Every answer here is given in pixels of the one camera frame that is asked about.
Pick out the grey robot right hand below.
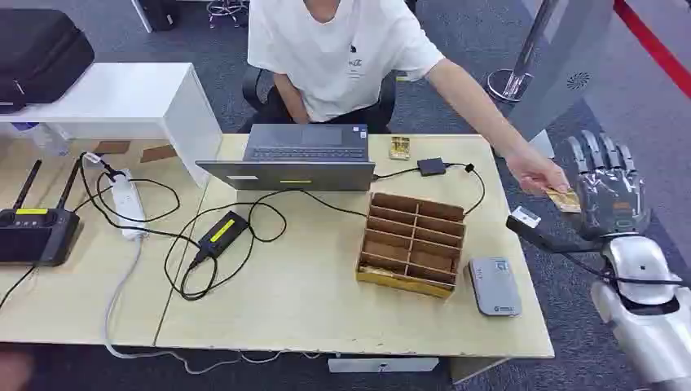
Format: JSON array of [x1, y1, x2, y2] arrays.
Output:
[[566, 129, 651, 242]]

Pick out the person's left hand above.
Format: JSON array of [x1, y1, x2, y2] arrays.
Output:
[[504, 145, 571, 197]]

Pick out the gold card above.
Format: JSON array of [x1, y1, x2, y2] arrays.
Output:
[[544, 187, 583, 215]]

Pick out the small black adapter box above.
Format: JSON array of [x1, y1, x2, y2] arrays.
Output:
[[416, 157, 448, 178]]

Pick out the grey kiosk panel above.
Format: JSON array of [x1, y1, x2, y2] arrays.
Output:
[[507, 0, 617, 159]]

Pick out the grey card reader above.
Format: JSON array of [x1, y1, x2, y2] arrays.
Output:
[[467, 257, 523, 318]]

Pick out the stack of gold cards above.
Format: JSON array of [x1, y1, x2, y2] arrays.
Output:
[[388, 135, 412, 161]]

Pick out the wooden card box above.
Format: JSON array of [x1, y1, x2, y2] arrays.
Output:
[[354, 191, 468, 300]]

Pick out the red barrier strip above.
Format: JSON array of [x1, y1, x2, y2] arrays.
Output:
[[614, 0, 691, 100]]

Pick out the grey laptop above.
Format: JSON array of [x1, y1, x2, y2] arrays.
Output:
[[195, 123, 376, 192]]

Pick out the person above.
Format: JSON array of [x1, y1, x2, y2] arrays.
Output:
[[247, 0, 448, 135]]

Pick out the black office chair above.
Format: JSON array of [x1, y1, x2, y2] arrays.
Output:
[[237, 65, 398, 135]]

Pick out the black power brick, yellow label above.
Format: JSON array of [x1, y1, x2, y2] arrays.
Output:
[[195, 210, 250, 262]]

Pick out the chrome chair base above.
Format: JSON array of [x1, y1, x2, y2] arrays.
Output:
[[206, 0, 250, 29]]

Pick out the brown tape patch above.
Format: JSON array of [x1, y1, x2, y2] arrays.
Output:
[[92, 140, 132, 156], [139, 144, 178, 164]]

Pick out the black case on floor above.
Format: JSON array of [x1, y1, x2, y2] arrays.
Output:
[[137, 0, 182, 33]]

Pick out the white power strip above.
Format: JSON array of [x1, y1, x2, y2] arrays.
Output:
[[109, 169, 148, 242]]

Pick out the white desk shelf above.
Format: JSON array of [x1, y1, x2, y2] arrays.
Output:
[[0, 62, 224, 189]]

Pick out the clear water bottle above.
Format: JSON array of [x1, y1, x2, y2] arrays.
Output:
[[11, 122, 71, 159]]

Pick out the black router with antennas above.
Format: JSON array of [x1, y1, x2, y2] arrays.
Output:
[[0, 159, 83, 268]]

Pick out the black bag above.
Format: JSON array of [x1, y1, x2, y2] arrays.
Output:
[[0, 7, 96, 114]]

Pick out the thin black adapter cable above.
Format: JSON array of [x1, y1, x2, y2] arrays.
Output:
[[372, 161, 487, 218]]

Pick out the black wrist camera, white label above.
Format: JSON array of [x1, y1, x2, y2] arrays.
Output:
[[505, 205, 604, 255]]

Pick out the black cable on robot arm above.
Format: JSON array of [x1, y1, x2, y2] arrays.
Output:
[[561, 252, 691, 288]]

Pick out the chrome stanchion post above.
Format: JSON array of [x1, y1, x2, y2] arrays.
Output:
[[486, 0, 560, 103]]

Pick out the white bracket under desk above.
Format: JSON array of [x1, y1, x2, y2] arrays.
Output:
[[328, 356, 441, 375]]

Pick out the black power brick cable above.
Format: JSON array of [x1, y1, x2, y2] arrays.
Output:
[[162, 188, 369, 302]]

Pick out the black plug cable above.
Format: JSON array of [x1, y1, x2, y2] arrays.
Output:
[[73, 152, 202, 250]]

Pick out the white power strip cable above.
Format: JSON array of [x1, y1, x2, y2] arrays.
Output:
[[103, 237, 322, 376]]

